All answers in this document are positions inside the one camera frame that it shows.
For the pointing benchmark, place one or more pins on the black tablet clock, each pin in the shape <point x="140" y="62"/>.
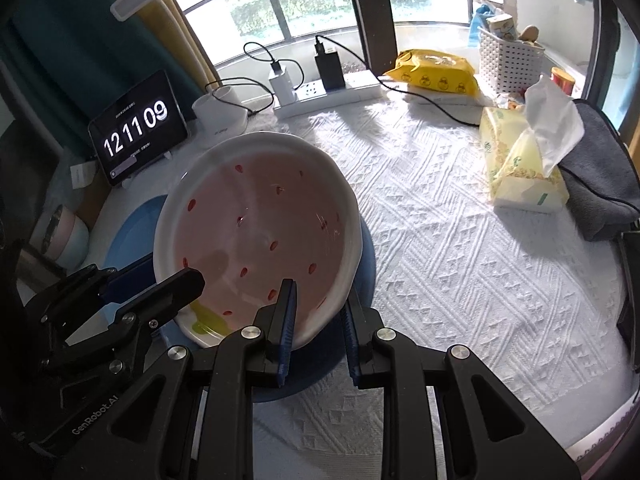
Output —
<point x="135" y="125"/>

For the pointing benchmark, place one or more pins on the balcony railing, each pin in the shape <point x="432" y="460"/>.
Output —
<point x="277" y="7"/>

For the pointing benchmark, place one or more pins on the orange lid jar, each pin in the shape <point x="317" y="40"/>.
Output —
<point x="562" y="80"/>

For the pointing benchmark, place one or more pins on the grey cloth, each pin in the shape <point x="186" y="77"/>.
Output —
<point x="600" y="190"/>

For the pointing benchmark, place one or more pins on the yellow tissue pack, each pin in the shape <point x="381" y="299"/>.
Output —
<point x="520" y="170"/>

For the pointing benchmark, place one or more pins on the printed paper roll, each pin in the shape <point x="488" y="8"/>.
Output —
<point x="501" y="27"/>

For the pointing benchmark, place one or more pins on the yellow curtain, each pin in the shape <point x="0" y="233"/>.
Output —
<point x="170" y="30"/>

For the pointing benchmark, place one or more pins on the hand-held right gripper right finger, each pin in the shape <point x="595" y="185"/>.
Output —
<point x="350" y="340"/>

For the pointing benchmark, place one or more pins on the yellow wipes pack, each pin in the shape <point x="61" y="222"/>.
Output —
<point x="435" y="72"/>

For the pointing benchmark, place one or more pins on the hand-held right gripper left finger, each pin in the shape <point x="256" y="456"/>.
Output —
<point x="287" y="330"/>

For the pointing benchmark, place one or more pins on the teal curtain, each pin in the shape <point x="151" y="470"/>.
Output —
<point x="65" y="45"/>

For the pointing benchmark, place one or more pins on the white cylindrical holder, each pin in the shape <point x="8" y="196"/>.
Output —
<point x="220" y="112"/>

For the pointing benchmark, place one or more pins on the black charger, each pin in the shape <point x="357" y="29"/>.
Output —
<point x="330" y="70"/>

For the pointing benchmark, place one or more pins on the pink spotted white bowl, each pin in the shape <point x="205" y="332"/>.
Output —
<point x="260" y="200"/>

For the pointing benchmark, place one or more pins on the white charger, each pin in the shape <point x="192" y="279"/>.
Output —
<point x="281" y="85"/>

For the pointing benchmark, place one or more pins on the white textured tablecloth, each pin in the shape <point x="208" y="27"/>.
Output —
<point x="450" y="285"/>

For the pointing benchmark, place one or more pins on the white plastic basket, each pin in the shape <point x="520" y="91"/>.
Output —
<point x="510" y="67"/>

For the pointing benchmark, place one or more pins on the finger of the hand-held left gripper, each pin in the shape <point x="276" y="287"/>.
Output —
<point x="165" y="295"/>
<point x="127" y="280"/>

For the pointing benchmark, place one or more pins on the blue plastic bag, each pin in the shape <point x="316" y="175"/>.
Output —
<point x="481" y="16"/>

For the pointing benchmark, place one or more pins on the small white tag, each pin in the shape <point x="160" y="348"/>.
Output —
<point x="82" y="176"/>

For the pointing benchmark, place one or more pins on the white power strip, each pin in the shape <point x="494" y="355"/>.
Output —
<point x="350" y="87"/>

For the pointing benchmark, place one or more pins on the dark blue bowl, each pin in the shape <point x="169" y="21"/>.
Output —
<point x="320" y="365"/>

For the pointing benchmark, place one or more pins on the black door frame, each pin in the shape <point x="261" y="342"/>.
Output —
<point x="370" y="10"/>

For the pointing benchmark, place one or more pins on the white flat pack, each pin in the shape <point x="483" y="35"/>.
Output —
<point x="450" y="100"/>

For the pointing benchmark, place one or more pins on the brown rounded object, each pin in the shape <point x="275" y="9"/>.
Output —
<point x="529" y="34"/>

